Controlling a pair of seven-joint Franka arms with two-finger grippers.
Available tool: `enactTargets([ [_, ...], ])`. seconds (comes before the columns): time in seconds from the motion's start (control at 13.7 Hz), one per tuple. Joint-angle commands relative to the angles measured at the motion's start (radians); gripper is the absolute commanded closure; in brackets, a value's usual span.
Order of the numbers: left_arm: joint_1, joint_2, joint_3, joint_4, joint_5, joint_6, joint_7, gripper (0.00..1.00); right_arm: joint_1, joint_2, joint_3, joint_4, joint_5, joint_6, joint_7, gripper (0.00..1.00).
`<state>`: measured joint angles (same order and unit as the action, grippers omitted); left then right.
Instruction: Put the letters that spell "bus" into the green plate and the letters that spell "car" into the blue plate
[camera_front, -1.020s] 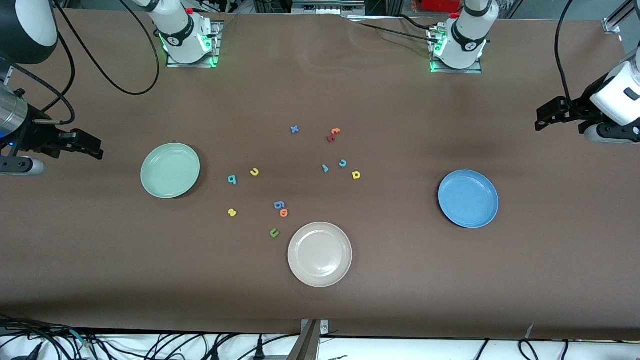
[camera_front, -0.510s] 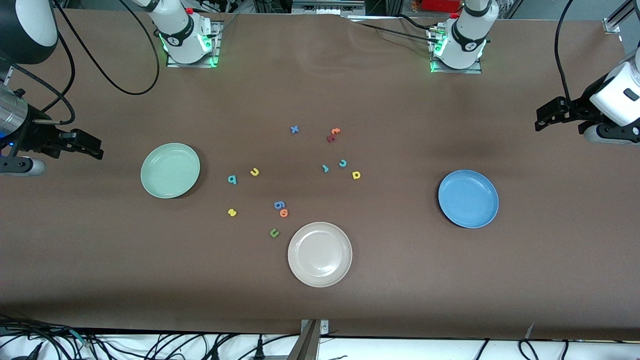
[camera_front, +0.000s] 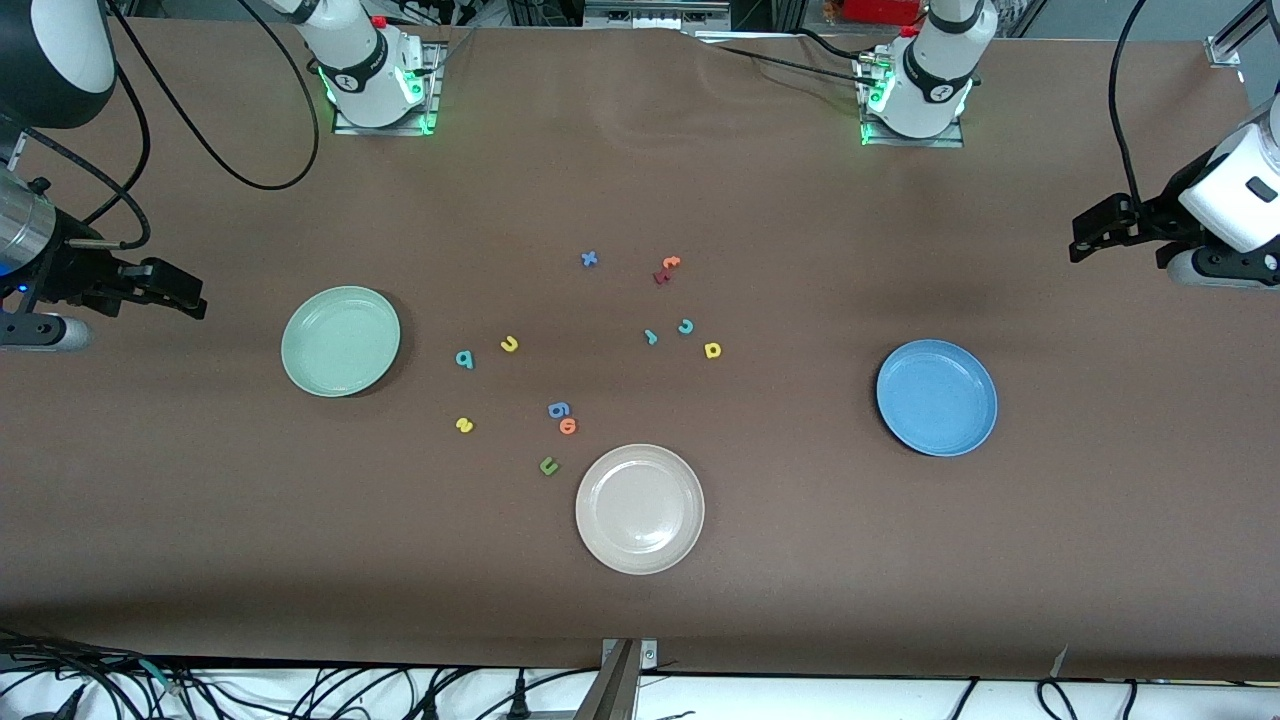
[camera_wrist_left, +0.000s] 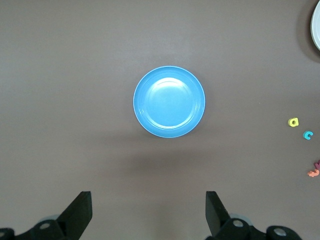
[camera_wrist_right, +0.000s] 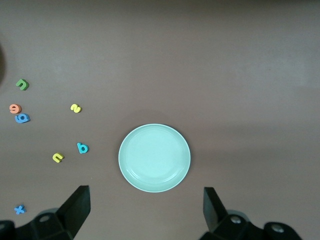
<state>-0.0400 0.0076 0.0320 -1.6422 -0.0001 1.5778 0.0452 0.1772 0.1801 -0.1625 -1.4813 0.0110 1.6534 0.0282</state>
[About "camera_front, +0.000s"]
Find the pale green plate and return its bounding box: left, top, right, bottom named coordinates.
left=281, top=286, right=402, bottom=399

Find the blue plate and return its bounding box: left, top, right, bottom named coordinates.
left=876, top=339, right=999, bottom=458

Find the red box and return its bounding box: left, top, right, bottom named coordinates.
left=840, top=0, right=926, bottom=26

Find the grey device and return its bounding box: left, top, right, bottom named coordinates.
left=583, top=0, right=733, bottom=31

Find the beige plate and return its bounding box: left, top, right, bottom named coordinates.
left=575, top=444, right=706, bottom=576

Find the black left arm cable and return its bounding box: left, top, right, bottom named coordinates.
left=1108, top=0, right=1151, bottom=206

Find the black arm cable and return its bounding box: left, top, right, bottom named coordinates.
left=15, top=0, right=321, bottom=251
left=1108, top=0, right=1151, bottom=206

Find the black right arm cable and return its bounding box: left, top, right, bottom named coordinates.
left=15, top=0, right=321, bottom=251

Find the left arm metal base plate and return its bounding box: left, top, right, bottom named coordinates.
left=858, top=55, right=967, bottom=149

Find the aluminium frame corner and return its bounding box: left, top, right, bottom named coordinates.
left=1205, top=0, right=1280, bottom=69

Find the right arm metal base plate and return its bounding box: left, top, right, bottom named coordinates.
left=332, top=40, right=443, bottom=137

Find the black base cable on table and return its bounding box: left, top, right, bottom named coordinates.
left=695, top=28, right=881, bottom=91

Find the aluminium profile bracket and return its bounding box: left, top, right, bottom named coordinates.
left=575, top=638, right=661, bottom=720

